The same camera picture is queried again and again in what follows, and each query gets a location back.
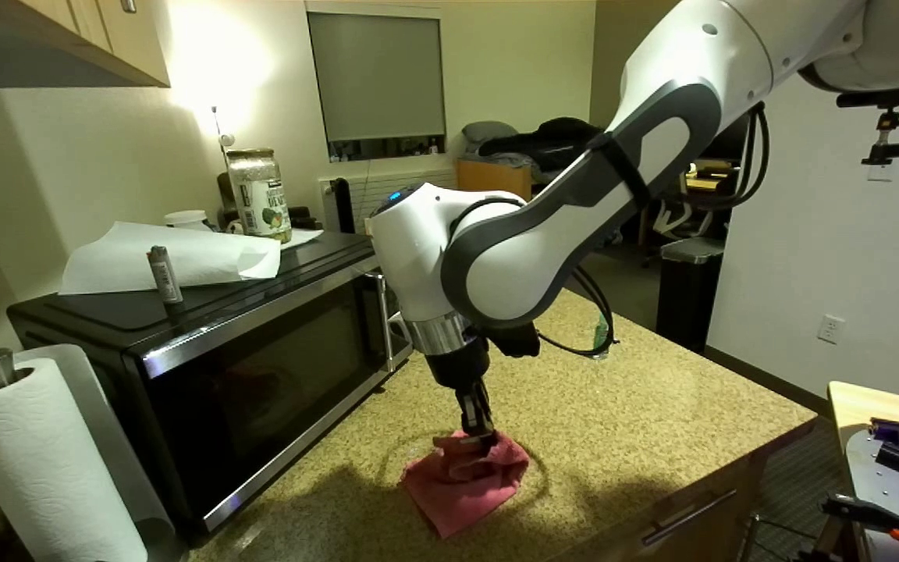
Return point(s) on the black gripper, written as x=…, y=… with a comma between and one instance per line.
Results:
x=461, y=376

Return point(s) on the pink towel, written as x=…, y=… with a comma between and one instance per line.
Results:
x=461, y=500

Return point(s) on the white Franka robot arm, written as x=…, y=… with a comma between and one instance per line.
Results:
x=740, y=63

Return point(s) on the white paper towel roll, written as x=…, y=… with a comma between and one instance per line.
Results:
x=34, y=470

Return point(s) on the green hand sanitizer bottle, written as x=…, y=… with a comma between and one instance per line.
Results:
x=604, y=333

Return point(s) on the black microwave oven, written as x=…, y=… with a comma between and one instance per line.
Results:
x=263, y=386

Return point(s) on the wooden drawer unit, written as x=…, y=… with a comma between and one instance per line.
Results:
x=492, y=177

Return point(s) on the black bin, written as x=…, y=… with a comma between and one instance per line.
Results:
x=689, y=299

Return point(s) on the black water bottle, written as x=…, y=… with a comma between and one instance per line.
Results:
x=343, y=206

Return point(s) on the white baseboard heater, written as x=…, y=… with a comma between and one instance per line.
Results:
x=407, y=174

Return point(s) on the wooden base cabinet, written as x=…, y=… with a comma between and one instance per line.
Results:
x=720, y=489

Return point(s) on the gray office chair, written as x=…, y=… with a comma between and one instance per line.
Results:
x=691, y=250

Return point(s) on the gray bag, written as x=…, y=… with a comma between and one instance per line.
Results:
x=486, y=134

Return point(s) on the black bag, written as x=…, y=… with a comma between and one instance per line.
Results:
x=553, y=142

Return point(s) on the wooden desk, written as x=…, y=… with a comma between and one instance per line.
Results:
x=707, y=177

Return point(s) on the gray cylindrical tube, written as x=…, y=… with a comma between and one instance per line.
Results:
x=164, y=274

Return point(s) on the white bowl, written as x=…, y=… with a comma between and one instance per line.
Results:
x=185, y=218

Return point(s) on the window with gray blind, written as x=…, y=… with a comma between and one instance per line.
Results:
x=375, y=80

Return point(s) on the brown wooden door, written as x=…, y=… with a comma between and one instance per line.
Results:
x=606, y=52

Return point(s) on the white paper sheet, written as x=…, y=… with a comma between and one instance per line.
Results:
x=118, y=259

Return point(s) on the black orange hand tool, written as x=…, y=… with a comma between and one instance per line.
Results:
x=867, y=514

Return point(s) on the wooden upper cabinets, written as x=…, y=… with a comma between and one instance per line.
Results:
x=108, y=25

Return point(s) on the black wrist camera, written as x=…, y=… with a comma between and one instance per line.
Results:
x=515, y=342

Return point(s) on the white wall outlet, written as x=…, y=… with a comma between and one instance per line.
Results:
x=831, y=329

